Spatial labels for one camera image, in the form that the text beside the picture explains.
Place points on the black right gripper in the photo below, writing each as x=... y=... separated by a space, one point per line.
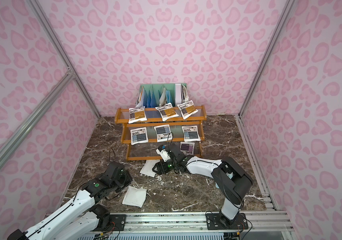
x=161 y=167

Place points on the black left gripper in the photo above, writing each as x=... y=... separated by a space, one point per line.
x=122 y=182

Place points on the blue coffee bag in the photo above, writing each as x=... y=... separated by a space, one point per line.
x=191 y=134
x=163 y=133
x=139 y=136

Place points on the yellow coffee bag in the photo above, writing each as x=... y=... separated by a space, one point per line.
x=167 y=111
x=187 y=109
x=137 y=115

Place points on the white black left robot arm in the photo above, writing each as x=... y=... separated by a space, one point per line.
x=82 y=213

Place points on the plain white bag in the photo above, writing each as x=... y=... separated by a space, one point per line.
x=134 y=197

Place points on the green file organizer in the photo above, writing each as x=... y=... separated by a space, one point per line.
x=157 y=95

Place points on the white binder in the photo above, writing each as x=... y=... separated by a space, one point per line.
x=178 y=94

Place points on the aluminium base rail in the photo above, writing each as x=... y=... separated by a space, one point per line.
x=250 y=225

